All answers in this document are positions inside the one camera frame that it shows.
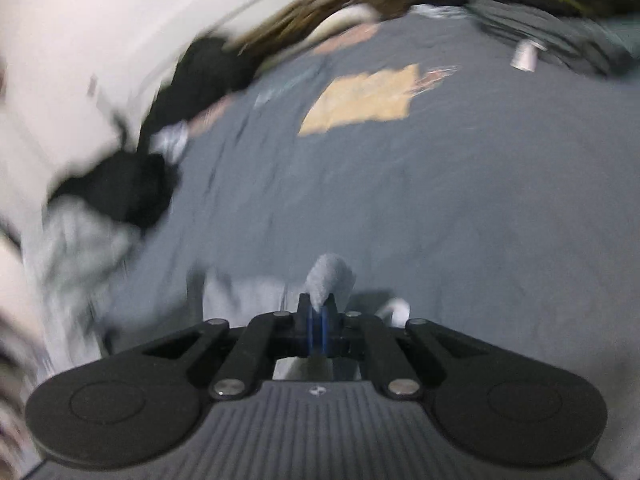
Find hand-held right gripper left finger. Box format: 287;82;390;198
130;294;319;401

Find white sock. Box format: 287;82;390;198
150;122;191;158

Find folded grey pants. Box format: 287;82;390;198
465;0;631;76

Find black garment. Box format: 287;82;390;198
47;152;181;233

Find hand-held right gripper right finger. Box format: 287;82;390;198
320;296;501;401

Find folded brown blanket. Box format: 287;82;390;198
235;0;381;56

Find grey sweatshirt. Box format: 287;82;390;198
187;252;411;381

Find printed grey quilt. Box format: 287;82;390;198
90;10;640;411

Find light grey t-shirt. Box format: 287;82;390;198
22;200;141;331

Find black jacket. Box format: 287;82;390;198
137;35;261;146

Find white pillow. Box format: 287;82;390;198
320;2;381;36

